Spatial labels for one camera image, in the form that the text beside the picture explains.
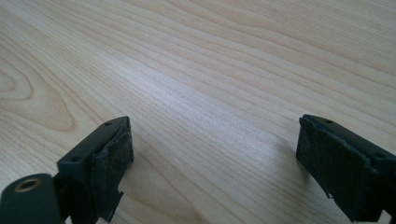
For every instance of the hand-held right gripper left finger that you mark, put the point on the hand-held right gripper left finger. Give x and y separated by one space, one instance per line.
93 168

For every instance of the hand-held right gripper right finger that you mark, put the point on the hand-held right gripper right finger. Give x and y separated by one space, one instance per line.
345 174

